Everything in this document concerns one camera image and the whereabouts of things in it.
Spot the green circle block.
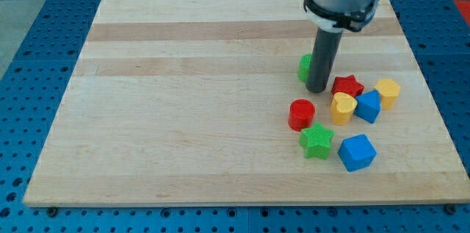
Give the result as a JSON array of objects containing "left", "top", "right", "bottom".
[{"left": 297, "top": 54, "right": 312, "bottom": 82}]

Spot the green star block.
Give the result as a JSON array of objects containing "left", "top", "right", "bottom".
[{"left": 299, "top": 122, "right": 335, "bottom": 160}]

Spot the red star block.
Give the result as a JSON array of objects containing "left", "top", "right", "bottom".
[{"left": 331, "top": 75, "right": 365, "bottom": 98}]

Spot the wooden board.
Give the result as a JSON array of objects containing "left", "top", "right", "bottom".
[{"left": 23, "top": 0, "right": 469, "bottom": 207}]

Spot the red cylinder block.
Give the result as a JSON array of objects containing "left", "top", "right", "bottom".
[{"left": 288, "top": 99, "right": 316, "bottom": 132}]

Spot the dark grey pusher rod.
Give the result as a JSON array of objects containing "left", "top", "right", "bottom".
[{"left": 305, "top": 28, "right": 342, "bottom": 93}]

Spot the yellow heart block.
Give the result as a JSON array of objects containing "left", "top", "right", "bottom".
[{"left": 330, "top": 92, "right": 358, "bottom": 126}]

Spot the blue cube block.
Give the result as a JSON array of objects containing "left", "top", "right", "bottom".
[{"left": 338, "top": 134, "right": 377, "bottom": 172}]

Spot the blue triangle block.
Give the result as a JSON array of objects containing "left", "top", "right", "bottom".
[{"left": 354, "top": 90, "right": 381, "bottom": 123}]

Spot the yellow hexagon block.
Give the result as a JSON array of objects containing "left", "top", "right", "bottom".
[{"left": 375, "top": 79, "right": 401, "bottom": 110}]

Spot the blue perforated table plate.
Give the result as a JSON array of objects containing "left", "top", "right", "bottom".
[{"left": 1, "top": 0, "right": 469, "bottom": 232}]

